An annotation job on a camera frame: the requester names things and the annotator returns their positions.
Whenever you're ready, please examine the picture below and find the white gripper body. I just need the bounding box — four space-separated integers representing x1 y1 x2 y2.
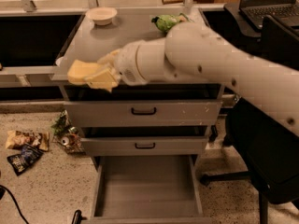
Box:
114 40 147 86

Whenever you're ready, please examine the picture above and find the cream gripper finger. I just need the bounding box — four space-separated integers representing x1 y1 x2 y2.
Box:
97 49 120 65
84 63 121 92

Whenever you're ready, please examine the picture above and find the yellow sponge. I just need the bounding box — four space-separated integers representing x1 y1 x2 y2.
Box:
67 60 100 85

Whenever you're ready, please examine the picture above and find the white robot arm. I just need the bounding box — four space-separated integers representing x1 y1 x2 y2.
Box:
84 22 299 134

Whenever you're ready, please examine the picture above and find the top grey drawer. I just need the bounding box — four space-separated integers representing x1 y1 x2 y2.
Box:
64 84 221 127

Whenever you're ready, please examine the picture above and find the grey drawer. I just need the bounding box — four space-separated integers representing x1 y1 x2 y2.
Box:
64 84 221 127
81 126 208 157
81 155 212 224

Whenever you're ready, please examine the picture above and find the grey drawer cabinet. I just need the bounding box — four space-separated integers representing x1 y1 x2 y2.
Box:
51 6 233 224

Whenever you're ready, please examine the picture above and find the middle grey drawer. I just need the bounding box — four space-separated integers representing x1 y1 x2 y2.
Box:
81 126 208 157

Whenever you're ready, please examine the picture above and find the bottom grey drawer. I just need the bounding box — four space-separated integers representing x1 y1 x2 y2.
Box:
81 155 212 224

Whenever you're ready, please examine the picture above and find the white bowl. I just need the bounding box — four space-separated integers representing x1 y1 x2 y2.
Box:
86 7 118 26

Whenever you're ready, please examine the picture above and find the wooden stick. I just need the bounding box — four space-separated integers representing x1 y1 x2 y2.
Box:
162 0 184 5

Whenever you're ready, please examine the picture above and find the green snack bag on floor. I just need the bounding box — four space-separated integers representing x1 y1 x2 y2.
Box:
51 110 84 154

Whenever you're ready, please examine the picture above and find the soda can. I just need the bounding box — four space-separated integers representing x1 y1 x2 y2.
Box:
61 136 71 146

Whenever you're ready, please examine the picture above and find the dark blue snack bag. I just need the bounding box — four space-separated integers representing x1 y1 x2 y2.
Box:
7 145 43 176

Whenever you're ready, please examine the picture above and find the yellow snack bag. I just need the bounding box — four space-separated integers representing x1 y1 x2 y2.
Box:
6 131 50 151

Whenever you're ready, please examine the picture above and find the black laptop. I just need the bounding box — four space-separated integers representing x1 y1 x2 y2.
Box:
239 0 299 31

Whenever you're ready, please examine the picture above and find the black office chair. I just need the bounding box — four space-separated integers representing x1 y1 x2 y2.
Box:
199 14 299 224

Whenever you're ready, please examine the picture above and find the black drawer handle top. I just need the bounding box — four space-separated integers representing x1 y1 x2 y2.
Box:
131 107 157 116

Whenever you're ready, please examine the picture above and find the black drawer handle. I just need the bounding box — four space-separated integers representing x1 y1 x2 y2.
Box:
135 143 156 149
131 107 157 116

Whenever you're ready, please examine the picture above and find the black drawer handle middle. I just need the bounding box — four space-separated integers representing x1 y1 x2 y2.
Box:
135 143 156 149

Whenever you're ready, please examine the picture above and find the black cable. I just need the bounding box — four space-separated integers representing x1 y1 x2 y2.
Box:
0 184 31 224

